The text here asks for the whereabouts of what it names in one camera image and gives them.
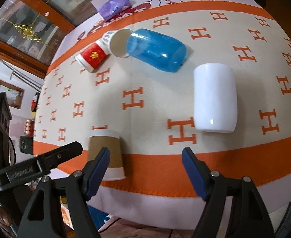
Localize brown sleeve paper cup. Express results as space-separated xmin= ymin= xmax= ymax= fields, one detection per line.
xmin=87 ymin=128 xmax=126 ymax=182

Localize red paper cup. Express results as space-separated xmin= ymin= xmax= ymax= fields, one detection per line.
xmin=75 ymin=40 xmax=109 ymax=73

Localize white ceramic cup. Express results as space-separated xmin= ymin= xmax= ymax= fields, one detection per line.
xmin=193 ymin=63 xmax=238 ymax=133

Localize grey checkered paper cup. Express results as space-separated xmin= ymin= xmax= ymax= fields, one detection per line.
xmin=101 ymin=29 xmax=133 ymax=58

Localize blue plastic cup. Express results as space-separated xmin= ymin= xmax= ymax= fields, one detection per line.
xmin=126 ymin=29 xmax=187 ymax=73

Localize gold ornament decoration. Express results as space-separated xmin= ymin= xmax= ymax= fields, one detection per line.
xmin=0 ymin=0 xmax=106 ymax=45

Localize orange glass cabinet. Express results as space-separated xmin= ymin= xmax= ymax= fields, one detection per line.
xmin=0 ymin=0 xmax=96 ymax=78

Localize orange H-pattern table runner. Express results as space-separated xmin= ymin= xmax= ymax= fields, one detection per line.
xmin=32 ymin=0 xmax=291 ymax=198

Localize purple tissue pack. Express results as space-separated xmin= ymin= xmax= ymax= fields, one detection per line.
xmin=91 ymin=0 xmax=132 ymax=21

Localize wooden wall picture frame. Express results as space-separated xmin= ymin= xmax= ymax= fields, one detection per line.
xmin=0 ymin=79 xmax=24 ymax=109

